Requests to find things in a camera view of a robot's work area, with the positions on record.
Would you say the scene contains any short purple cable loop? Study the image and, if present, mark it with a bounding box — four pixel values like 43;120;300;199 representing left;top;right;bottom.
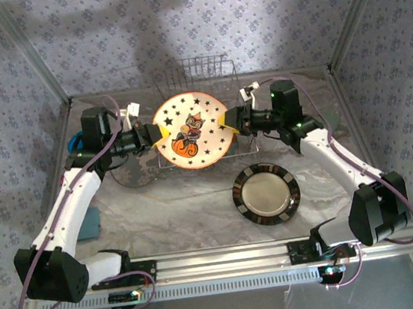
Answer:
319;242;367;292
107;268;161;309

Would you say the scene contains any grey reindeer snowflake plate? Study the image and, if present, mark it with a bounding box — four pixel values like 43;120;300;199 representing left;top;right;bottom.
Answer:
109;147;166;192

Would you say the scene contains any halloween cat pumpkin plate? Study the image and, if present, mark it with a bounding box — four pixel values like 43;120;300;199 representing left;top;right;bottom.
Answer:
148;86;239;175

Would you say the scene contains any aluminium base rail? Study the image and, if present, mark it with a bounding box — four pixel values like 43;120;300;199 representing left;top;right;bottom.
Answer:
128;234;321;288

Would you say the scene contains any chrome wire dish rack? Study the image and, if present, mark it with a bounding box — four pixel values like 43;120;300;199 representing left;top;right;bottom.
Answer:
145;49;261;171

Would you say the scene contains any black controller board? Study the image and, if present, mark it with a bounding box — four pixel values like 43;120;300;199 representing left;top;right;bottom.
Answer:
316;262;348;285
108;289;142;308

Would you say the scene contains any black mosaic rim plate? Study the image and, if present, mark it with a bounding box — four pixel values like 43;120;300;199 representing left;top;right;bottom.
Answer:
228;158;305;230

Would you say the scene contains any dark green flat object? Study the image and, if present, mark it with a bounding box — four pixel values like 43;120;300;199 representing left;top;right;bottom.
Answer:
325;106;344;131

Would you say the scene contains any aluminium frame post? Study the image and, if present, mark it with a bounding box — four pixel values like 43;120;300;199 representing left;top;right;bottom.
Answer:
0;0;74;115
318;0;407;75

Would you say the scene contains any blue round object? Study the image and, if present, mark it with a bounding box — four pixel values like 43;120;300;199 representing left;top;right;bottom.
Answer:
66;130;88;158

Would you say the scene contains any teal rectangular block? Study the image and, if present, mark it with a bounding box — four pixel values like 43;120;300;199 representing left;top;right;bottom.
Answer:
73;206;105;242

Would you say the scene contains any white slotted cable duct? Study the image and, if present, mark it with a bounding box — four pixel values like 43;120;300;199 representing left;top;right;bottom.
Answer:
38;260;324;309

